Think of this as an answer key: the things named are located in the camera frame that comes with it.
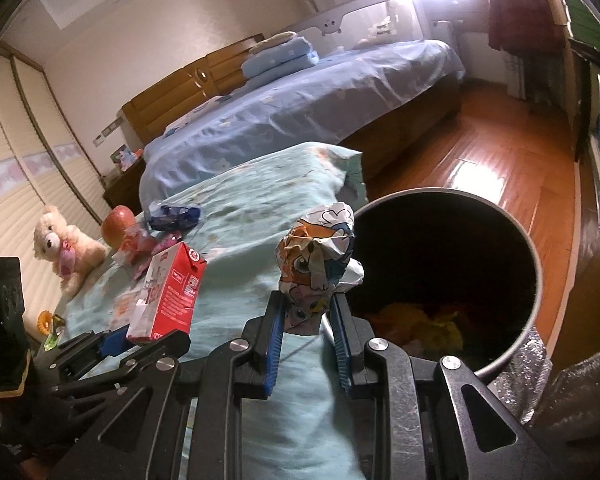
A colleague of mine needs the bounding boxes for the pink snack package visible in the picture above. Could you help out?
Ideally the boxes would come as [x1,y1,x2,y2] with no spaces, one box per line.
[112,224,182,281]

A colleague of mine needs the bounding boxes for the folded blue blanket stack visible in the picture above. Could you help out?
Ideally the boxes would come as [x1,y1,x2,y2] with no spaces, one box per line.
[240,32,320,79]

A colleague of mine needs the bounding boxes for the dark wooden nightstand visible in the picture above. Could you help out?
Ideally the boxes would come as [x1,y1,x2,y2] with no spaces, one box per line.
[102,158,146,214]

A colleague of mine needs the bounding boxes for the wooden headboard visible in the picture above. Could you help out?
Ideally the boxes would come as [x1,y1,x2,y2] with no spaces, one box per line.
[122,34,264,145]

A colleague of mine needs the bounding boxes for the red apple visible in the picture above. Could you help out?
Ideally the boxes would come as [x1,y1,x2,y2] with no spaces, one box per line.
[100,205,136,249]

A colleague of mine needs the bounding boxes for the red milk carton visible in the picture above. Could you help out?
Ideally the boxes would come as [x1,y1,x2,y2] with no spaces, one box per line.
[126,242,207,344]

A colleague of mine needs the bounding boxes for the teal floral bed sheet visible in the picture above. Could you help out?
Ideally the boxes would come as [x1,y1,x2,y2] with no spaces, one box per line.
[52,142,366,479]

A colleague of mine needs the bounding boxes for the black tv cabinet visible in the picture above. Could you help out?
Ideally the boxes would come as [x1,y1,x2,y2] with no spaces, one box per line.
[567,39,600,241]

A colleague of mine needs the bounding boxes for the orange ring toy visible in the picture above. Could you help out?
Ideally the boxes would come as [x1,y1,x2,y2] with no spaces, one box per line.
[36,310,54,336]

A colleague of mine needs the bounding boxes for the blue bed with sheet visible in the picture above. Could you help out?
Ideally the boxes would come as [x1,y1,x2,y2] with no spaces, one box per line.
[138,40,465,208]

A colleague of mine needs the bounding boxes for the black round trash bin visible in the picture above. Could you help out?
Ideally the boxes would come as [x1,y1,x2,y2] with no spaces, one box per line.
[347,188,543,382]

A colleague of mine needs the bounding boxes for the cartoon snack wrapper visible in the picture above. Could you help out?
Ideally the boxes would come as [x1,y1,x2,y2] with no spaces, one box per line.
[276,202,364,336]

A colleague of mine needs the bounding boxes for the blue snack package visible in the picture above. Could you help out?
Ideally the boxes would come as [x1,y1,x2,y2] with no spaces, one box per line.
[144,202,202,232]

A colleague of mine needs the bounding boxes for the cream teddy bear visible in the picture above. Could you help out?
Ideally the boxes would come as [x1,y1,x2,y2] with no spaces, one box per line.
[33,204,108,298]

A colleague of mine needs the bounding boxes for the grey bed guard rail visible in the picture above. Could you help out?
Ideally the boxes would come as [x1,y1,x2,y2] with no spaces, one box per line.
[283,0,432,56]

